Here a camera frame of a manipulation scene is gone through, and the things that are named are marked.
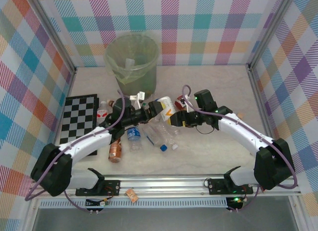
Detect black grey checkerboard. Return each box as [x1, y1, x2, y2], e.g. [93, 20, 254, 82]
[59, 93, 99, 157]

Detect thin black cable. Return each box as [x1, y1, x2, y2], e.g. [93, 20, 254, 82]
[196, 124, 215, 136]

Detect red gold tea bottle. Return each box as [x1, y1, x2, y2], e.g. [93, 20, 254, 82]
[173, 96, 186, 109]

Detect small orange tag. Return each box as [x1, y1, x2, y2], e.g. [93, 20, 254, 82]
[126, 188, 139, 203]

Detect clear bottle blue cap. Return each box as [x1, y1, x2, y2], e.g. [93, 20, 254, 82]
[145, 124, 168, 152]

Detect white label bottle orange mark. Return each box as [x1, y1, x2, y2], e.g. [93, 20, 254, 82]
[154, 96, 174, 125]

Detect aluminium frame post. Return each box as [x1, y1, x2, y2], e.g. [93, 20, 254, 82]
[27, 0, 77, 77]
[247, 0, 297, 71]

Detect clear bottle red white label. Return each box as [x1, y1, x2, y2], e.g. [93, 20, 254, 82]
[96, 100, 110, 125]

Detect white slotted cable duct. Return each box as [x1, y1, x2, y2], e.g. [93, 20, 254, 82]
[39, 198, 228, 209]

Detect small black electronics module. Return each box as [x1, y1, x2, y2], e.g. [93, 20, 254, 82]
[85, 198, 110, 207]
[226, 196, 243, 210]

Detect aluminium side rail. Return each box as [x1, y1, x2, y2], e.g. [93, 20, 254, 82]
[44, 68, 77, 178]
[247, 63, 289, 174]

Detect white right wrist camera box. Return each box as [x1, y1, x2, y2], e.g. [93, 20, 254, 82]
[182, 96, 194, 113]

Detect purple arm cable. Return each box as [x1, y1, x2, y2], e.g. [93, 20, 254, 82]
[24, 89, 125, 214]
[182, 84, 298, 213]

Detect brown coffee bottle orange label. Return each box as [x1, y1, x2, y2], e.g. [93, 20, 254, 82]
[108, 138, 124, 164]

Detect green plastic bin liner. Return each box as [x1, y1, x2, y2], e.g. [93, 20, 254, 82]
[104, 33, 159, 84]

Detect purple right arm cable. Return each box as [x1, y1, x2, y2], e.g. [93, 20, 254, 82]
[182, 84, 298, 213]

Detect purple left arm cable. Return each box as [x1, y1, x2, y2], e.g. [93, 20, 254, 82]
[24, 89, 125, 214]

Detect translucent green waste bin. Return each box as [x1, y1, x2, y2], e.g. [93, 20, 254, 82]
[104, 33, 159, 96]

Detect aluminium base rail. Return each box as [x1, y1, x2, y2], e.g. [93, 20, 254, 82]
[27, 175, 301, 199]

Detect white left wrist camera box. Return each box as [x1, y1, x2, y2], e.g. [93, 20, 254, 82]
[129, 91, 146, 108]

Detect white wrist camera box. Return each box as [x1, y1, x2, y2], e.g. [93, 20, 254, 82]
[182, 96, 194, 113]
[129, 91, 146, 108]

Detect water bottle blue label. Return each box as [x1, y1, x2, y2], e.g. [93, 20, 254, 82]
[126, 126, 143, 152]

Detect clear bottle white cap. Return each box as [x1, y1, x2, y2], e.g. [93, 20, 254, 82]
[156, 121, 180, 151]

